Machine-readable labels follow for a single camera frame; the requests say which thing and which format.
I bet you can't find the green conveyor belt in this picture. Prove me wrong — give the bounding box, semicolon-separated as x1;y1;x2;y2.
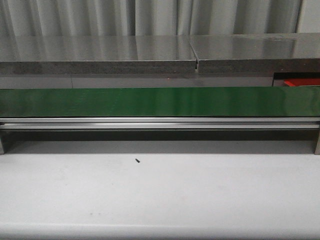
0;86;320;118

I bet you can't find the grey right back bench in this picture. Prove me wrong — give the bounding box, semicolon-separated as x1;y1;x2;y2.
189;33;320;74

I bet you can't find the grey bench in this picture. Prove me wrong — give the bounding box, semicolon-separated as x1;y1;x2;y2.
189;33;320;74
0;35;197;75

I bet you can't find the red plastic bin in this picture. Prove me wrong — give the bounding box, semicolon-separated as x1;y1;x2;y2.
284;78;320;87

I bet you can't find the grey left back bench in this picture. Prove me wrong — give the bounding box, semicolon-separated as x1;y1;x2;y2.
0;35;197;75

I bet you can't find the right conveyor support leg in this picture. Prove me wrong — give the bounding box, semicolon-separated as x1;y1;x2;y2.
312;126;320;155

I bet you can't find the conveyor support leg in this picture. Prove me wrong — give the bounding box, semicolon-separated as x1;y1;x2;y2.
312;126;320;155
0;131;10;155

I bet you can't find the left conveyor support leg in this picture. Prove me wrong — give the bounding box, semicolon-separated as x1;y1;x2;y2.
0;131;10;155

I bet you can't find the grey pleated curtain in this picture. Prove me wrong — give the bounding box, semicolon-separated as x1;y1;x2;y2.
0;0;302;37

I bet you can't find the aluminium conveyor frame rail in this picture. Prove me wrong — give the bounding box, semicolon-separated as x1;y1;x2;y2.
0;117;320;131

